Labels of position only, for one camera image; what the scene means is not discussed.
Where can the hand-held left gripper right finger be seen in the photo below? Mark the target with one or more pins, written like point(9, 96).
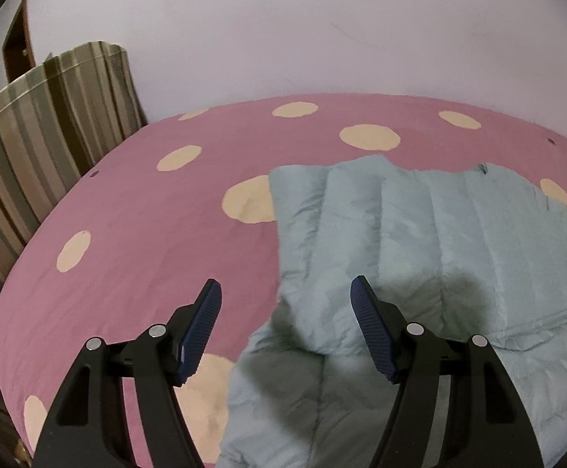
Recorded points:
point(374, 331)

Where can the pink polka-dot bed sheet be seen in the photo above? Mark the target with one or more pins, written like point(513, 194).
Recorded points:
point(156, 234)

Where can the brown wooden door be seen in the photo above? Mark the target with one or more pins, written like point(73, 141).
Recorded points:
point(18, 44)

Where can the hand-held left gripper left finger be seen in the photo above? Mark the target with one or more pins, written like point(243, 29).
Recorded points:
point(199, 331)

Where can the striped green-brown cloth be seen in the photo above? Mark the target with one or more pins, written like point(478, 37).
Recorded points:
point(35, 126)

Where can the light blue puffer jacket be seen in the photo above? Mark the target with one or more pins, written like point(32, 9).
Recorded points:
point(434, 234)

